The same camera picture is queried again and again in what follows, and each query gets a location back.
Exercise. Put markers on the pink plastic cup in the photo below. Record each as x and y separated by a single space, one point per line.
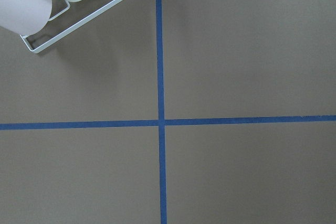
25 17

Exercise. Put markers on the white wire cup rack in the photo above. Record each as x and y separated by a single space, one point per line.
66 17

